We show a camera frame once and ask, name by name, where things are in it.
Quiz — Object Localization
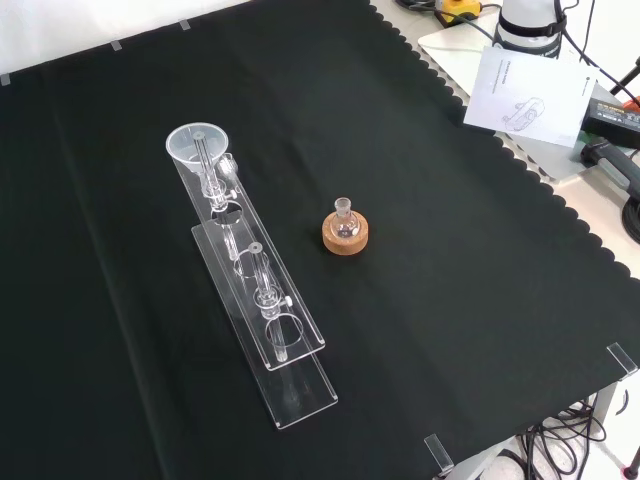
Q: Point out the translucent plastic funnel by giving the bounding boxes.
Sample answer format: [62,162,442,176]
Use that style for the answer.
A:
[165,121,231,201]

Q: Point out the clear acrylic funnel stand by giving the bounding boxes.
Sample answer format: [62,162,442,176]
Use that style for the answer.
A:
[172,130,339,432]

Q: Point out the small glass round-bottom flask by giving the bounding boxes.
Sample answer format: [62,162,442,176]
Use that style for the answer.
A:
[332,197,360,239]

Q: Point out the black table cloth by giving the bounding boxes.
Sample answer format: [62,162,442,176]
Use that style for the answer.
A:
[0,0,640,480]

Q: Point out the white paper booklet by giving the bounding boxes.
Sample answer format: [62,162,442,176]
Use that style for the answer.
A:
[462,46,598,149]

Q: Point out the yellow stop button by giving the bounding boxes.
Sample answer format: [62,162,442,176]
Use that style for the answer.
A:
[433,0,483,26]

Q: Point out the black power adapter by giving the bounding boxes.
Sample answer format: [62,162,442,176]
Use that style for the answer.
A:
[580,97,640,150]

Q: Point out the black tripod leg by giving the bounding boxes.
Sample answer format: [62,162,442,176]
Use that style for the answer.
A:
[606,55,640,95]

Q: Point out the cork ring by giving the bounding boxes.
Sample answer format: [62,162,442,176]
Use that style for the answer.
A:
[321,211,372,257]

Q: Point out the black and grey handle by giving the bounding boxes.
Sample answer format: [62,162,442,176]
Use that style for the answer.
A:
[579,139,640,202]

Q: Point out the black cable bundle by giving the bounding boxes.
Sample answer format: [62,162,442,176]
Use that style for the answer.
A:
[517,392,610,479]

